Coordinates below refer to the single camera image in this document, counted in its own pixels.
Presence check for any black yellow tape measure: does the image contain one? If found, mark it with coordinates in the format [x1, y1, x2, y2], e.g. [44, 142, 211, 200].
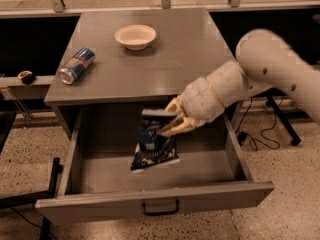
[18, 70, 36, 84]

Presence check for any black drawer handle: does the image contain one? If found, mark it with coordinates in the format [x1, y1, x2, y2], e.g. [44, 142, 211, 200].
[141, 200, 180, 217]

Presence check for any blue energy drink can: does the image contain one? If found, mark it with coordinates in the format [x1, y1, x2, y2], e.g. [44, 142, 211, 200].
[58, 48, 95, 85]

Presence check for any black chair leg base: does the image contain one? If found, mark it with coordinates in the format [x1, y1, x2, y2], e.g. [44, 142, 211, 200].
[266, 96, 301, 146]

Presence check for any black stand base left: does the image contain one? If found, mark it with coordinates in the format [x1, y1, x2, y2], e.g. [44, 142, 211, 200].
[0, 157, 63, 240]

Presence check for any grey window ledge rail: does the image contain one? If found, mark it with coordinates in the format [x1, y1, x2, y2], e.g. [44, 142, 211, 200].
[0, 1, 320, 19]

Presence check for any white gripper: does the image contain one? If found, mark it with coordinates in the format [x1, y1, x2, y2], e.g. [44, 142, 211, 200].
[157, 77, 225, 137]

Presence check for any open grey top drawer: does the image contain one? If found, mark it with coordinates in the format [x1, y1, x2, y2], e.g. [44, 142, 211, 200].
[36, 109, 274, 225]

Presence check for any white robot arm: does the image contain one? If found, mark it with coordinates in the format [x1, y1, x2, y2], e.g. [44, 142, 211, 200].
[158, 29, 320, 137]

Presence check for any grey cabinet with top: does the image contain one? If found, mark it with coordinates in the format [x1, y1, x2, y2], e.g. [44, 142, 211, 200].
[43, 7, 254, 142]

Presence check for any blue chip bag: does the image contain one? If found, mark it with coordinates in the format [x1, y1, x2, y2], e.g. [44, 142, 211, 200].
[130, 109, 180, 173]

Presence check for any black floor cable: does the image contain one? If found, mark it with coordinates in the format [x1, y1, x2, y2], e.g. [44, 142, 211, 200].
[235, 97, 282, 152]

